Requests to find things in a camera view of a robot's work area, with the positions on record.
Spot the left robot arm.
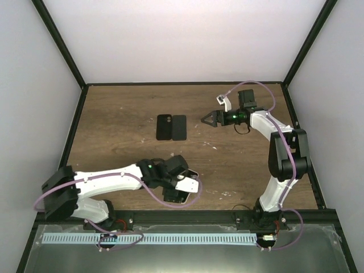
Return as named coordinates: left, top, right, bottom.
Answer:
left=41, top=155, right=198, bottom=230

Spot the light blue slotted rail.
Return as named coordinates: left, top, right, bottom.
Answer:
left=42, top=233, right=257, bottom=246

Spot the metal front plate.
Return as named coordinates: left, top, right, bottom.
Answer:
left=26, top=225, right=349, bottom=272

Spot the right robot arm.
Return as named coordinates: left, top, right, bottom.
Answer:
left=201, top=89, right=312, bottom=229

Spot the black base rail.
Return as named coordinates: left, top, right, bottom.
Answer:
left=34, top=209, right=340, bottom=231

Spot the black phone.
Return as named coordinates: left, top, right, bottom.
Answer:
left=172, top=115, right=187, bottom=141

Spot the black phone case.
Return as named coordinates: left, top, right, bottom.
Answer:
left=156, top=114, right=172, bottom=140

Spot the black enclosure frame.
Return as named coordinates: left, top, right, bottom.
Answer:
left=17, top=1, right=357, bottom=272

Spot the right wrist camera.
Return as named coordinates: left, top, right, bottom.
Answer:
left=216, top=94, right=231, bottom=112

